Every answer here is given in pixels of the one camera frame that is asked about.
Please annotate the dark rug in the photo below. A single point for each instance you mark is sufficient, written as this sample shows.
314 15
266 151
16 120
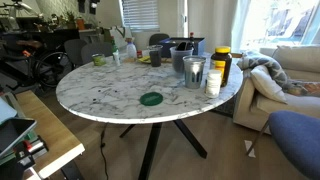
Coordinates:
226 106

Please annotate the white window blind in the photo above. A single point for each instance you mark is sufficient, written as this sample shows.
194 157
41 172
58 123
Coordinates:
140 15

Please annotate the slim white bottle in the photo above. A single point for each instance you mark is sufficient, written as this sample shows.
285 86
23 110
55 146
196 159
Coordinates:
117 59

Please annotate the white paper scrap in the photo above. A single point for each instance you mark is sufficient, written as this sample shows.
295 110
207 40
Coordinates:
250 148

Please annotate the black rounded object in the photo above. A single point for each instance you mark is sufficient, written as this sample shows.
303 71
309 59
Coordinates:
182 46

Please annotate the white sheer curtain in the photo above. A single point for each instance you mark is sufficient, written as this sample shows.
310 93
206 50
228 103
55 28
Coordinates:
240 23

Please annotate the grey upholstered chair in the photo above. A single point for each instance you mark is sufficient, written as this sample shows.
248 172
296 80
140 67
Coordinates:
75 50
96 50
158 37

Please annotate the potted green plant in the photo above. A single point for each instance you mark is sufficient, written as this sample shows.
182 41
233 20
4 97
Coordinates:
68 20

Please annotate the wooden bench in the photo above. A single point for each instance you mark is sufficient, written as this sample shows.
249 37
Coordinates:
50 133

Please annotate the white pillow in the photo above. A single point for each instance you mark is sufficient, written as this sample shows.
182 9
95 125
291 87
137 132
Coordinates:
266 85

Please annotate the dark sauce bottle red cap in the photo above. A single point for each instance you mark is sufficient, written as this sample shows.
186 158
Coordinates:
191 39

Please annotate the orange pot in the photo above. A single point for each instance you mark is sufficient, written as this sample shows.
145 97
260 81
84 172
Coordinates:
80 23

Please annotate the green tin can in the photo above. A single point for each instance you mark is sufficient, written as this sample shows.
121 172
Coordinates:
98 60

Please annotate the black bicycle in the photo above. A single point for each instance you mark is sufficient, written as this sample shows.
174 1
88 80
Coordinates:
50 68

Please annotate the amber bottle yellow lid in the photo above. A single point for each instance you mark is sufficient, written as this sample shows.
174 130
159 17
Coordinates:
223 65

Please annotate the white plastic bottle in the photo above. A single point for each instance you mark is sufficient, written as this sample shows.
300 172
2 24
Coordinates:
131 51

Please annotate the green round lid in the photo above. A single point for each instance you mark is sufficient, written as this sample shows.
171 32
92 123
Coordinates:
151 99

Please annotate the grey patterned blanket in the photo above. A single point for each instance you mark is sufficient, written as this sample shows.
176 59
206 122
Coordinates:
263 61

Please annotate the small red item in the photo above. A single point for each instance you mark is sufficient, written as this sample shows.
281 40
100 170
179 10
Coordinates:
139 53

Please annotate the red and black clamp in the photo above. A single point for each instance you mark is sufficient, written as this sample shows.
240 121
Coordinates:
33 146

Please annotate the black table legs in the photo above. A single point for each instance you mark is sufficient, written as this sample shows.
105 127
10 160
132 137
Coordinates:
150 146

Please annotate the navy blue box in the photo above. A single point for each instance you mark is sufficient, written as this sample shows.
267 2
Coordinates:
165 45

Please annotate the yellow plate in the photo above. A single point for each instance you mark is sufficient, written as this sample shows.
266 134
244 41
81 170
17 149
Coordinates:
144 60

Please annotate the beige sofa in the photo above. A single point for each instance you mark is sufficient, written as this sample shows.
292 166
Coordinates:
300 103

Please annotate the white pill bottle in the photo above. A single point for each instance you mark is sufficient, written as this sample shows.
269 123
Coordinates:
213 85

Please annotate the dark glass tumbler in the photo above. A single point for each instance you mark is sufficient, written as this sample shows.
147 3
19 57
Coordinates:
155 56

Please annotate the black sideboard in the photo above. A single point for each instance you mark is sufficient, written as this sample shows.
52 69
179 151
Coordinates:
50 36

